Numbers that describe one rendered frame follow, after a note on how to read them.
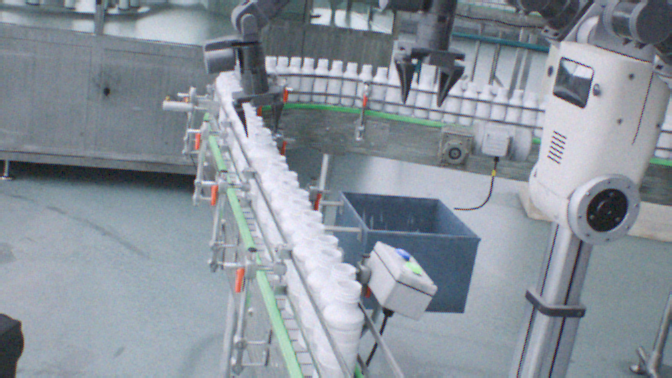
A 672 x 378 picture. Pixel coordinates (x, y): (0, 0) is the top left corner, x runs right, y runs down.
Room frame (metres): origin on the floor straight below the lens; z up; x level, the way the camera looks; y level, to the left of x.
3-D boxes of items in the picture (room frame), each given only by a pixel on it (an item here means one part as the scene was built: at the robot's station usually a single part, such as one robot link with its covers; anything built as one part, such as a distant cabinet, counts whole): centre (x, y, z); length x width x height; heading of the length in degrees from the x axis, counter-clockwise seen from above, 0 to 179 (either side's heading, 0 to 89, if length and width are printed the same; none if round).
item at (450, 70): (1.43, -0.15, 1.44); 0.07 x 0.07 x 0.09; 16
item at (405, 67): (1.42, -0.11, 1.43); 0.07 x 0.07 x 0.09; 16
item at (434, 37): (1.42, -0.13, 1.51); 0.10 x 0.07 x 0.07; 106
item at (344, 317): (1.13, -0.05, 1.08); 0.06 x 0.06 x 0.17
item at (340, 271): (1.19, -0.04, 1.08); 0.06 x 0.06 x 0.17
